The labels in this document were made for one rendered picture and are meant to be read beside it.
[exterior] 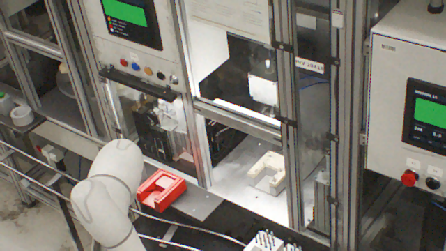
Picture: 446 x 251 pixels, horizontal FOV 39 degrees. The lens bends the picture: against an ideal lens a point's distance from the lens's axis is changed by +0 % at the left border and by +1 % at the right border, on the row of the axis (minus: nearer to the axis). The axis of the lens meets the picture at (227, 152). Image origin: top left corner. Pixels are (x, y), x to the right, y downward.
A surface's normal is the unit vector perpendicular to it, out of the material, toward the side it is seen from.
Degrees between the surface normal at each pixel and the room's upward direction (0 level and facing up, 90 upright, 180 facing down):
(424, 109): 90
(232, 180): 0
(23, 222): 0
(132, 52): 90
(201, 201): 0
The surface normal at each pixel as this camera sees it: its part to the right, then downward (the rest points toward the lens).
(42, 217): -0.11, -0.76
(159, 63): -0.60, 0.57
